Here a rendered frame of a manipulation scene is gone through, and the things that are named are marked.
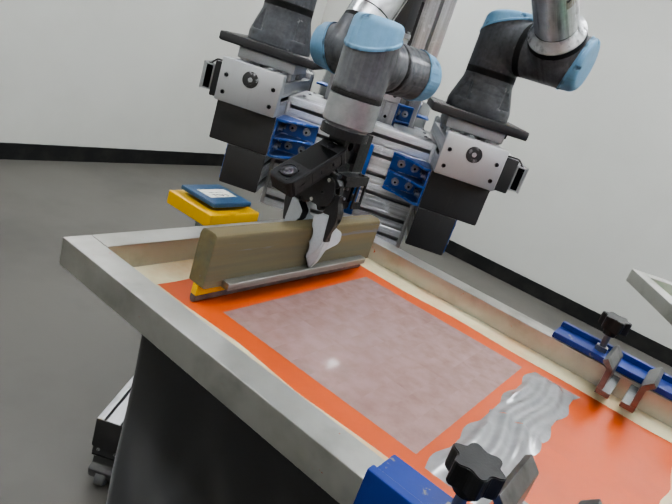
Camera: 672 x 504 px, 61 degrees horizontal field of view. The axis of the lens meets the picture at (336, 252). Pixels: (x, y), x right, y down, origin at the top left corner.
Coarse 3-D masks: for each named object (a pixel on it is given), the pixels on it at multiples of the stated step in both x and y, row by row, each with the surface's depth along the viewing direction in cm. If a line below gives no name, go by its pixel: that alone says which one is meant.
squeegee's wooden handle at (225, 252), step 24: (360, 216) 98; (216, 240) 70; (240, 240) 73; (264, 240) 77; (288, 240) 81; (360, 240) 97; (192, 264) 73; (216, 264) 72; (240, 264) 75; (264, 264) 79; (288, 264) 84
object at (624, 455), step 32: (320, 288) 90; (352, 288) 94; (384, 288) 98; (352, 320) 83; (384, 320) 86; (416, 320) 90; (448, 320) 94; (416, 352) 80; (448, 352) 83; (480, 352) 86; (512, 352) 90; (480, 384) 77; (512, 384) 80; (576, 416) 77; (608, 416) 80; (576, 448) 69; (608, 448) 72; (640, 448) 74; (608, 480) 65; (640, 480) 67
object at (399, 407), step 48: (288, 288) 86; (240, 336) 69; (288, 336) 73; (336, 336) 77; (288, 384) 63; (336, 384) 66; (384, 384) 69; (432, 384) 73; (384, 432) 60; (432, 432) 63; (432, 480) 56; (576, 480) 63
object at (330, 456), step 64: (64, 256) 71; (128, 256) 76; (192, 256) 85; (384, 256) 108; (128, 320) 65; (192, 320) 62; (512, 320) 95; (256, 384) 55; (640, 384) 85; (320, 448) 50
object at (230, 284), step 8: (352, 256) 98; (360, 256) 99; (320, 264) 90; (328, 264) 91; (336, 264) 92; (344, 264) 94; (352, 264) 96; (264, 272) 80; (272, 272) 81; (280, 272) 82; (288, 272) 83; (296, 272) 84; (304, 272) 86; (312, 272) 88; (224, 280) 74; (232, 280) 75; (240, 280) 75; (248, 280) 76; (256, 280) 77; (264, 280) 79; (272, 280) 80; (224, 288) 74; (232, 288) 74
